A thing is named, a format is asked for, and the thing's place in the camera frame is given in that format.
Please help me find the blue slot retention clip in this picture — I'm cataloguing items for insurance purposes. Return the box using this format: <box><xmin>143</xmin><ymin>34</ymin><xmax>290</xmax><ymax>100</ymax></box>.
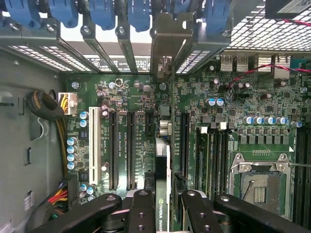
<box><xmin>126</xmin><ymin>0</ymin><xmax>152</xmax><ymax>33</ymax></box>
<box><xmin>202</xmin><ymin>0</ymin><xmax>233</xmax><ymax>36</ymax></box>
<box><xmin>88</xmin><ymin>0</ymin><xmax>117</xmax><ymax>31</ymax></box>
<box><xmin>48</xmin><ymin>0</ymin><xmax>80</xmax><ymax>28</ymax></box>
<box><xmin>4</xmin><ymin>0</ymin><xmax>42</xmax><ymax>28</ymax></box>

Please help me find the white power connector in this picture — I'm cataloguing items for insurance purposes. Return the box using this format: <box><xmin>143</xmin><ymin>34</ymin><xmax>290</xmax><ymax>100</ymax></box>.
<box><xmin>58</xmin><ymin>92</ymin><xmax>78</xmax><ymax>116</ymax></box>

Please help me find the RAM stick with white label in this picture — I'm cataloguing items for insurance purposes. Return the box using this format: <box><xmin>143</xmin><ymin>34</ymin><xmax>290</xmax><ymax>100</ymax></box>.
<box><xmin>197</xmin><ymin>126</ymin><xmax>210</xmax><ymax>195</ymax></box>

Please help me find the black rear fan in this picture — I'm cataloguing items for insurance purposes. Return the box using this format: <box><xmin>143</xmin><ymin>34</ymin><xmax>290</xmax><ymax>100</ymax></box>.
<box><xmin>264</xmin><ymin>0</ymin><xmax>311</xmax><ymax>20</ymax></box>

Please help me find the silver slot cover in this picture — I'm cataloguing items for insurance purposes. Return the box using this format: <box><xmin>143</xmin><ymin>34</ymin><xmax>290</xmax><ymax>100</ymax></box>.
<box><xmin>81</xmin><ymin>24</ymin><xmax>120</xmax><ymax>73</ymax></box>
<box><xmin>116</xmin><ymin>25</ymin><xmax>139</xmax><ymax>74</ymax></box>

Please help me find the socket locking lever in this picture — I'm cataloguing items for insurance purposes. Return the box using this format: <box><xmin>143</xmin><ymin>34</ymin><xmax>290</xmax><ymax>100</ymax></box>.
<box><xmin>242</xmin><ymin>179</ymin><xmax>256</xmax><ymax>201</ymax></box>

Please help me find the green motherboard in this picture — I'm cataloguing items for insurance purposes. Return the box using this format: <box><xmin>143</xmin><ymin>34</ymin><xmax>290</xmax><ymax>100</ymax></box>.
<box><xmin>64</xmin><ymin>54</ymin><xmax>311</xmax><ymax>233</ymax></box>

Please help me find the black open PC case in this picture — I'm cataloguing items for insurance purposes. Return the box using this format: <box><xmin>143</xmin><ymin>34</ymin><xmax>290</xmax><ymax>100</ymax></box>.
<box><xmin>0</xmin><ymin>0</ymin><xmax>311</xmax><ymax>233</ymax></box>

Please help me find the short black expansion slot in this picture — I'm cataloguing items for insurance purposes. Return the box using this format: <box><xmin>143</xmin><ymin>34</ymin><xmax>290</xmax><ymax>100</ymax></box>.
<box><xmin>145</xmin><ymin>113</ymin><xmax>154</xmax><ymax>136</ymax></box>

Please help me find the black braided power cable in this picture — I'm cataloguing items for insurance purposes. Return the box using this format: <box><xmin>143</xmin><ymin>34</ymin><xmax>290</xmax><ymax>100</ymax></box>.
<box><xmin>25</xmin><ymin>90</ymin><xmax>69</xmax><ymax>178</ymax></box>

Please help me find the red yellow wire bundle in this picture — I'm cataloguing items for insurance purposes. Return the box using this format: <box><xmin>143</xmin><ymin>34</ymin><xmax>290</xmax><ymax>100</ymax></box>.
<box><xmin>47</xmin><ymin>181</ymin><xmax>71</xmax><ymax>219</ymax></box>

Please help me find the white expansion slot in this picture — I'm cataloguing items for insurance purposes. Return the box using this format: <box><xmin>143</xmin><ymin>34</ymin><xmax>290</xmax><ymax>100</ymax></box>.
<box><xmin>88</xmin><ymin>106</ymin><xmax>102</xmax><ymax>185</ymax></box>

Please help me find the CPU socket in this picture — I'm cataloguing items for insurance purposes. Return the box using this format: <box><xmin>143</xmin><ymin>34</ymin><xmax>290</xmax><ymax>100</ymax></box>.
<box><xmin>229</xmin><ymin>152</ymin><xmax>296</xmax><ymax>216</ymax></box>

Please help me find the black RAM slot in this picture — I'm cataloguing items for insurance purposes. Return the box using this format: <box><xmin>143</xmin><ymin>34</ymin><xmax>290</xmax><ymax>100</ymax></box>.
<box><xmin>303</xmin><ymin>126</ymin><xmax>311</xmax><ymax>229</ymax></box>
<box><xmin>210</xmin><ymin>130</ymin><xmax>220</xmax><ymax>195</ymax></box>
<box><xmin>219</xmin><ymin>130</ymin><xmax>229</xmax><ymax>195</ymax></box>
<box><xmin>294</xmin><ymin>126</ymin><xmax>304</xmax><ymax>229</ymax></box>

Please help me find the long black expansion slot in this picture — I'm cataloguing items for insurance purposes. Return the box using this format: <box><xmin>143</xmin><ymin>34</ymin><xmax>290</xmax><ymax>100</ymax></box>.
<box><xmin>180</xmin><ymin>112</ymin><xmax>190</xmax><ymax>180</ymax></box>
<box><xmin>126</xmin><ymin>111</ymin><xmax>137</xmax><ymax>191</ymax></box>
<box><xmin>108</xmin><ymin>110</ymin><xmax>119</xmax><ymax>191</ymax></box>

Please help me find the silver rear port block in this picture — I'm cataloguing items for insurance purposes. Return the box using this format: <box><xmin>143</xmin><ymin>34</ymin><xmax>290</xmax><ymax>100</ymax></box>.
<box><xmin>255</xmin><ymin>54</ymin><xmax>291</xmax><ymax>80</ymax></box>
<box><xmin>220</xmin><ymin>54</ymin><xmax>248</xmax><ymax>72</ymax></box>

